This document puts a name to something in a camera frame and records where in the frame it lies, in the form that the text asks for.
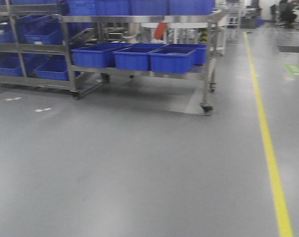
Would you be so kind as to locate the blue bin cart middle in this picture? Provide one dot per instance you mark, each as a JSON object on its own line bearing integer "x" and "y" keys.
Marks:
{"x": 135, "y": 57}

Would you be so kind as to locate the blue bin cart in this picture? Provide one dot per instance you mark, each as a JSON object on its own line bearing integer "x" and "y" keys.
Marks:
{"x": 135, "y": 57}
{"x": 100, "y": 55}
{"x": 177, "y": 59}

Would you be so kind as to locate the blue bin cart right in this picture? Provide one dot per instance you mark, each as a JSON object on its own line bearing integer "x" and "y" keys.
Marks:
{"x": 177, "y": 59}

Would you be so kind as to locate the blue bin cart left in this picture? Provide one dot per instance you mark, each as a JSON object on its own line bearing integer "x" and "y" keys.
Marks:
{"x": 100, "y": 55}

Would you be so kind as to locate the steel cart with wheels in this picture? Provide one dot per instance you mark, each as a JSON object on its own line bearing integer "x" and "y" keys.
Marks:
{"x": 154, "y": 29}

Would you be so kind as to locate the steel rack left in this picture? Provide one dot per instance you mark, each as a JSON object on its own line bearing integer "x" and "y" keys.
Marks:
{"x": 36, "y": 42}

